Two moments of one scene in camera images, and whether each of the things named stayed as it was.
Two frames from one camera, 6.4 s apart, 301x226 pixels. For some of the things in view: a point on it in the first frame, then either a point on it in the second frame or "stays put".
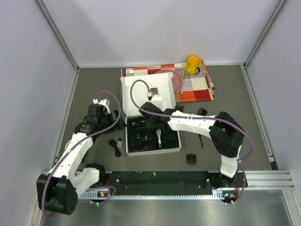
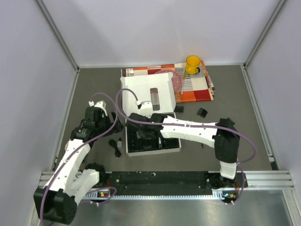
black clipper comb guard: (179, 108) stays put
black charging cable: (113, 143) stays put
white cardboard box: (138, 88) stays put
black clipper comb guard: (191, 159) to (141, 134)
